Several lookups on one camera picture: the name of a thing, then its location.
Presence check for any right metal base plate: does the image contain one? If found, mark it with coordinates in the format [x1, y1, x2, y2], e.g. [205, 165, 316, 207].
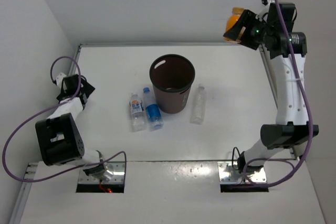
[217, 161, 267, 186]

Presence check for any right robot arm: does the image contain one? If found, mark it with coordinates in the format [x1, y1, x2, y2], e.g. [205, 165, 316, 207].
[224, 3, 309, 172]

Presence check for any metal base plate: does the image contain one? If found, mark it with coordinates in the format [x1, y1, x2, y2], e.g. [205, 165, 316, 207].
[78, 162, 125, 185]
[217, 161, 267, 186]

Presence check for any orange label clear bottle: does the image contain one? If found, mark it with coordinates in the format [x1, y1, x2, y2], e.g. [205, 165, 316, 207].
[129, 93, 146, 132]

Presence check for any clear plastic bottle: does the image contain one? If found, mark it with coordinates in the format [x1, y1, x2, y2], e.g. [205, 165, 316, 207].
[190, 84, 207, 125]

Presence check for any orange juice bottle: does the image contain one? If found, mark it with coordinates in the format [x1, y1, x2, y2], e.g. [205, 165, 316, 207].
[224, 7, 244, 42]

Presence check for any black cable at base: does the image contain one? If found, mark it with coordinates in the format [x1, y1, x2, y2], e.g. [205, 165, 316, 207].
[232, 146, 244, 175]

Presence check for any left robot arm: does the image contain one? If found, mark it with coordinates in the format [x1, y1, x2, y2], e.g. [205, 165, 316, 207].
[35, 73, 113, 182]

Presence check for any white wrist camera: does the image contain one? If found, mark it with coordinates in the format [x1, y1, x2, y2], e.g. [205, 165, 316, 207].
[256, 3, 270, 19]
[54, 72, 67, 86]

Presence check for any blue label water bottle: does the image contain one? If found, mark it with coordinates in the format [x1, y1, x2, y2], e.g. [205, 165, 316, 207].
[143, 87, 163, 131]

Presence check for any brown plastic waste bin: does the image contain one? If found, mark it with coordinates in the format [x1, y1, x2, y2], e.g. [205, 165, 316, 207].
[149, 54, 195, 114]

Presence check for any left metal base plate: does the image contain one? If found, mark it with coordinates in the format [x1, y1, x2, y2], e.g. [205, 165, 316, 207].
[78, 162, 125, 185]

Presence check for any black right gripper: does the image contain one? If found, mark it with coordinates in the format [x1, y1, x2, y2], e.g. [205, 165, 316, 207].
[224, 10, 272, 50]

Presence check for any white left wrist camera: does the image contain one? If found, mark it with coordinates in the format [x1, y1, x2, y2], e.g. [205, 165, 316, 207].
[54, 72, 67, 86]

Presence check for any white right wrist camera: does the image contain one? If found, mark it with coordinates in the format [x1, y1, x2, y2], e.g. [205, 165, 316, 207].
[256, 3, 270, 19]

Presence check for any metal table edge rail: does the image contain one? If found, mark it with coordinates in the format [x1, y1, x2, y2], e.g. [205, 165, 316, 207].
[78, 41, 240, 48]

